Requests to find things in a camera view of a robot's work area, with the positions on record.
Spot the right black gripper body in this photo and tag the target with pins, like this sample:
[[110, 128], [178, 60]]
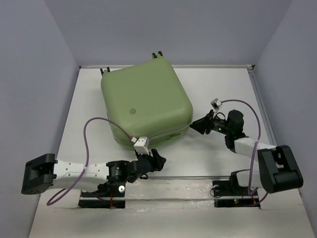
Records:
[[220, 126]]

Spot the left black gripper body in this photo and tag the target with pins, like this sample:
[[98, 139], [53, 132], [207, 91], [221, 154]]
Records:
[[146, 155]]

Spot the green hard-shell suitcase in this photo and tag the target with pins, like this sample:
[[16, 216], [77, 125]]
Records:
[[146, 100]]

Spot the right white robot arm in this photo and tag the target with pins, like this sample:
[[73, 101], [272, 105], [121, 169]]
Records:
[[278, 169]]

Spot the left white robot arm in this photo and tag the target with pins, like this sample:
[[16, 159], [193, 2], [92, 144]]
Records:
[[46, 172]]

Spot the white front cover board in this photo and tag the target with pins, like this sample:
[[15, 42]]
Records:
[[173, 209]]

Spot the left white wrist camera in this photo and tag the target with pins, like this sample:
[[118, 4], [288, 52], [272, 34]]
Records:
[[141, 145]]

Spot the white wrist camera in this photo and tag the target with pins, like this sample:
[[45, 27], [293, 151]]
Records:
[[216, 104], [141, 145]]

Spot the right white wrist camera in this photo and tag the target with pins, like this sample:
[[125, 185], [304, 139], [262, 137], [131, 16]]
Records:
[[216, 104]]

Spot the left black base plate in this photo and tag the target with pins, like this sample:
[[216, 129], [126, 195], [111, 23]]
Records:
[[109, 195]]

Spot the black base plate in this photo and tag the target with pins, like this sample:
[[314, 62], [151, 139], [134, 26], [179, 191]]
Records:
[[109, 195], [227, 196]]

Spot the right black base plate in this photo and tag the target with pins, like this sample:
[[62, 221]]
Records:
[[227, 196]]

